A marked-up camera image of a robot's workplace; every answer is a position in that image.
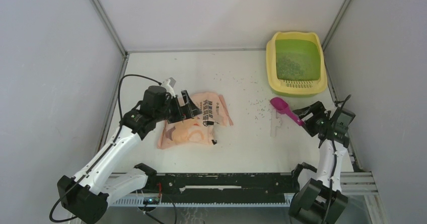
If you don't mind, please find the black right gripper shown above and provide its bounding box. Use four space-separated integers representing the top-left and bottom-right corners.
292 100 332 137

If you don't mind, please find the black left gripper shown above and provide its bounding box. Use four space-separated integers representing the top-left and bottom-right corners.
154 91 201 124

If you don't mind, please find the pink cat litter bag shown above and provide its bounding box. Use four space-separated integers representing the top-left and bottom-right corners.
157 92 234 150

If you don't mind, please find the magenta plastic scoop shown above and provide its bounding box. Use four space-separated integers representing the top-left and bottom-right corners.
270 97 304 126

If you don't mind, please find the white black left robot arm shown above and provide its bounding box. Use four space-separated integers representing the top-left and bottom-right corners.
56 86 202 223

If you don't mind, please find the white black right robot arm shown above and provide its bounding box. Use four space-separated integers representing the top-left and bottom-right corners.
289 101 355 223

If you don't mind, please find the yellow green litter box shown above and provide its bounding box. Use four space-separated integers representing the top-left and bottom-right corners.
265 31 328 97

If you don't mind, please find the green litter pellets pile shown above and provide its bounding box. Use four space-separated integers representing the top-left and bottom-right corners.
276 52 311 81

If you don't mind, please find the aluminium front frame rail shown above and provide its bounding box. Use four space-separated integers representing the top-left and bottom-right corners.
75 172 379 207

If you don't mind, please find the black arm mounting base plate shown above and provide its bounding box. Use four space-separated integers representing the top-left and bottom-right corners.
138 173 306 205

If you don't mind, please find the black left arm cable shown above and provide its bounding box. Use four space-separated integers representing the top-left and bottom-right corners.
49 74 164 224

